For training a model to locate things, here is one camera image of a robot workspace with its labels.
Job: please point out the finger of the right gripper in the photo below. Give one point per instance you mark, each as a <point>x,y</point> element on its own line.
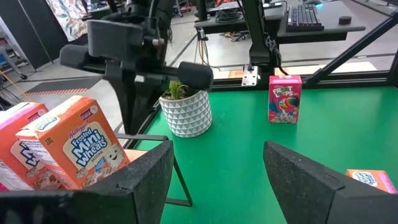
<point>196,76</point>
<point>81,57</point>

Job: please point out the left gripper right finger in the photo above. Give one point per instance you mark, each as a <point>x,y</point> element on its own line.
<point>311,199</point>

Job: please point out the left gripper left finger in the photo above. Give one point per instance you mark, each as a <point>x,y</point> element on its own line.
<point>93,208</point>

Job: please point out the Frosted Mini Wheats cereal box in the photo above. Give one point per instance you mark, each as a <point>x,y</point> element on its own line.
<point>77,146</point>
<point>370,179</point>
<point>12,155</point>

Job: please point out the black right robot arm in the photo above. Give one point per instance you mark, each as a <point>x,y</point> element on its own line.
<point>258,37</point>

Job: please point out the white geometric pot with succulent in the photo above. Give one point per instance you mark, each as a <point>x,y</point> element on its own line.
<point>186,115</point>

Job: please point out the floral patterned curtain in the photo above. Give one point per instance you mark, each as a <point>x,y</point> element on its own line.
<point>68,18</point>

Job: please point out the dark room divider panel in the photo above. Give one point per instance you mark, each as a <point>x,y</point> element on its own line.
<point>34,34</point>

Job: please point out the green table mat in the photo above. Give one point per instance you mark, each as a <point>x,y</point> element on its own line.
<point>236,155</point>

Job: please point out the black keyboard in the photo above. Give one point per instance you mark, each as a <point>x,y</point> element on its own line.
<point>304,17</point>

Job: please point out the black computer desk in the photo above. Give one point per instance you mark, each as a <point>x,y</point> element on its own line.
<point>332,9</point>

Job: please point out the black round puck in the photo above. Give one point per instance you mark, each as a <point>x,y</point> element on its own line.
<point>345,20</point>

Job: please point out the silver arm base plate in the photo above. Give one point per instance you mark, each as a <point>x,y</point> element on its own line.
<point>250,77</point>

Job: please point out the wooden shelf with black frame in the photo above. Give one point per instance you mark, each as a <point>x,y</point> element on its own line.
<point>136,154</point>

